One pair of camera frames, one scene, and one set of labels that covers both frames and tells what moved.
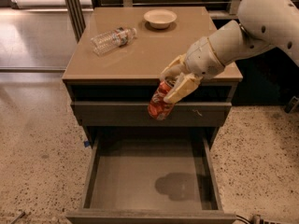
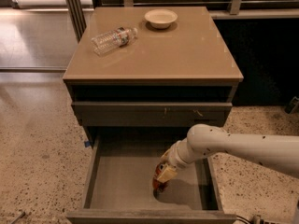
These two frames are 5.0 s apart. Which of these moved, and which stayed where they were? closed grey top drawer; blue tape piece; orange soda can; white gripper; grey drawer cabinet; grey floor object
Moved: orange soda can; white gripper
Stayed: grey floor object; grey drawer cabinet; closed grey top drawer; blue tape piece
